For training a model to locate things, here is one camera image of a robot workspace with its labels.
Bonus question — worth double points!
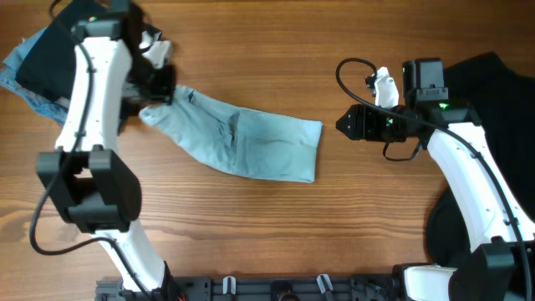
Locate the light blue t-shirt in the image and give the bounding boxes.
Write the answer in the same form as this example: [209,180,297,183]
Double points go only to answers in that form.
[139,85,323,183]

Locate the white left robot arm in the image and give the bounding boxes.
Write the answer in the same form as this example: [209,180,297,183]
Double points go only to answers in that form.
[36,1,183,300]

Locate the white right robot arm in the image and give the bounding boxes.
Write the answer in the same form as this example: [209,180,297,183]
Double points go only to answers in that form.
[336,59,534,300]

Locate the black clothes pile right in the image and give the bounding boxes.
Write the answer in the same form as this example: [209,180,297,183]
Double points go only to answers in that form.
[425,53,534,268]

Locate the blue denim folded jeans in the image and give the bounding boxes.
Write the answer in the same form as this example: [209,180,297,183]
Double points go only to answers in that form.
[1,28,68,125]

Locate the black folded garment on stack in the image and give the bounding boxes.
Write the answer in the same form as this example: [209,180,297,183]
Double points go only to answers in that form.
[15,0,164,104]

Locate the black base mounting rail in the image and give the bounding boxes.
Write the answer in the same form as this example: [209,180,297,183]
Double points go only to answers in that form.
[95,274,401,301]

